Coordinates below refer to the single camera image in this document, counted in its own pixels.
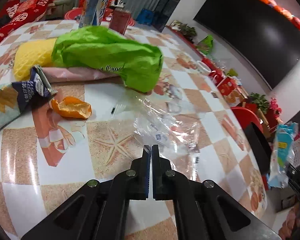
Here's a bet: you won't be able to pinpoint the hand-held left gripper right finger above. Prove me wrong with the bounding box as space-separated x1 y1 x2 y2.
151 144 283 240

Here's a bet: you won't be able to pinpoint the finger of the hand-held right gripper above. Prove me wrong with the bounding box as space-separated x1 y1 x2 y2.
285 164 300 188

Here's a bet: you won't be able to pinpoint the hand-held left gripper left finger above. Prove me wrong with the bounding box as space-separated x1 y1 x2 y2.
20 144 152 240

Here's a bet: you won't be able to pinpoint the light blue snack wrapper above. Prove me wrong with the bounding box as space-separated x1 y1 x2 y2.
267 121 299 189

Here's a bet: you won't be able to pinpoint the black round bin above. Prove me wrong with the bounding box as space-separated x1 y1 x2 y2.
244 121 274 175

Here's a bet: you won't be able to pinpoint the clear plastic wrap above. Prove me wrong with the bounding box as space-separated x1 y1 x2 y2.
132 96 202 180

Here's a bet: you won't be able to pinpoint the pink plastic wrapper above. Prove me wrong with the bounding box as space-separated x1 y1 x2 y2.
44 66 127 83

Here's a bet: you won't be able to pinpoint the green plastic bag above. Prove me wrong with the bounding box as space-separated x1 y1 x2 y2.
51 26 164 93

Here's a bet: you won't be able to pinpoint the yellow foam fruit net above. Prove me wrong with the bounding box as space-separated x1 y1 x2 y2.
13 37 58 80

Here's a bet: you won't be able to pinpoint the person's right hand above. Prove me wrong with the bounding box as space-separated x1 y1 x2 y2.
277 202 300 240

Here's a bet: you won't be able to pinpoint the pink artificial flowers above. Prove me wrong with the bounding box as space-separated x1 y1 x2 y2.
267 97 282 117

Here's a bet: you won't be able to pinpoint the red plastic chair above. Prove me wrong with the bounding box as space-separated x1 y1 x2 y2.
231 106 264 133

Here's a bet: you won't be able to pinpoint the leafy potted plant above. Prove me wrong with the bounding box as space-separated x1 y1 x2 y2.
249 92 269 113

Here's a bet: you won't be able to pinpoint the orange peel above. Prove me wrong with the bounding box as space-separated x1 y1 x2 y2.
51 96 92 119

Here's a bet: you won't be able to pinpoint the red waffle box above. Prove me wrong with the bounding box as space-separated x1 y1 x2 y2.
216 76 243 100

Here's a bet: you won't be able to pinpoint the white cylindrical bin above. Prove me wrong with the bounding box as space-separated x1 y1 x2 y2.
196 60 213 77

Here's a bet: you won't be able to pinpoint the low white television bench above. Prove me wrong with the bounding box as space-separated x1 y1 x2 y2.
166 25 203 55

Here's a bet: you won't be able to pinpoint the green snack bag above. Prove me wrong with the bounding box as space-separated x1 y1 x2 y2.
196 35 214 55

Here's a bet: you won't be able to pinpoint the dark blue snack wrapper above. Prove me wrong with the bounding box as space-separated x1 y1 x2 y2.
12 65 57 112

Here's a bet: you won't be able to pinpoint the large black television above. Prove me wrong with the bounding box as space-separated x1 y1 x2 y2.
193 0 300 90

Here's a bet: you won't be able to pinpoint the trailing potted plant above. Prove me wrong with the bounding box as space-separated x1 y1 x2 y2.
174 21 197 42

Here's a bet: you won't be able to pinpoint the red drink can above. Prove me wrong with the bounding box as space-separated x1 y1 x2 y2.
108 9 132 36

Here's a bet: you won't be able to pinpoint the paper flower garland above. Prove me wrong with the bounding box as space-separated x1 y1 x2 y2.
219 0 300 40

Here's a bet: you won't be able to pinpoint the blue plastic stool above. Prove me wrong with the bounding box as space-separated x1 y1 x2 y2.
136 8 157 25

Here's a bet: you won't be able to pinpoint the dark glass cabinet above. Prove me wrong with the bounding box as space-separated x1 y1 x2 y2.
152 0 194 32

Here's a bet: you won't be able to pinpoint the round red table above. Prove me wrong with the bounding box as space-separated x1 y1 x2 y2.
64 0 135 27

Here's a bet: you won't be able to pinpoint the tall blue white can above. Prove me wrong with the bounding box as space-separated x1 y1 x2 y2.
78 0 113 28

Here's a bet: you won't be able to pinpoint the sofa with red cover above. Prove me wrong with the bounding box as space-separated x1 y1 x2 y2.
0 0 53 55

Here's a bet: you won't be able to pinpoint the red cushion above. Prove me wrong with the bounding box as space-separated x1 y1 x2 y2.
14 0 40 18

